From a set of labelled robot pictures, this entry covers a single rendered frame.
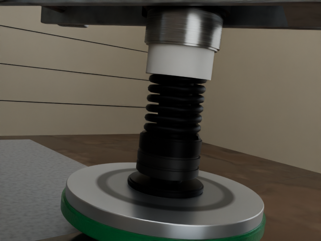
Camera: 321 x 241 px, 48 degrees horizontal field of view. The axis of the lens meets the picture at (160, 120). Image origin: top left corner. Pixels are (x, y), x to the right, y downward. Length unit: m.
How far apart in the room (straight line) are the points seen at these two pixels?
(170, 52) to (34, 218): 0.24
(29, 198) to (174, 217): 0.25
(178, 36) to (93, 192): 0.17
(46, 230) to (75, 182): 0.06
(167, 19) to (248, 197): 0.21
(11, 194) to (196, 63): 0.31
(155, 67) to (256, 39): 5.75
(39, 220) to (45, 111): 5.26
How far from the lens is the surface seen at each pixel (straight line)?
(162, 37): 0.36
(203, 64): 0.37
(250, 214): 0.36
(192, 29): 0.36
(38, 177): 0.61
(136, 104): 6.57
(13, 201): 0.51
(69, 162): 0.71
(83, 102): 5.96
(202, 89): 0.38
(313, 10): 0.35
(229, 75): 6.30
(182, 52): 0.36
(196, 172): 0.39
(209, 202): 0.37
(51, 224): 0.44
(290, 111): 5.65
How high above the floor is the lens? 0.99
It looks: 6 degrees down
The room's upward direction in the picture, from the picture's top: 7 degrees clockwise
